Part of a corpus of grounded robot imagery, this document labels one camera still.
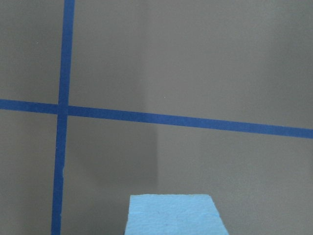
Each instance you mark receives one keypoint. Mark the light blue foam block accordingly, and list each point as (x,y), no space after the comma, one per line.
(173,214)

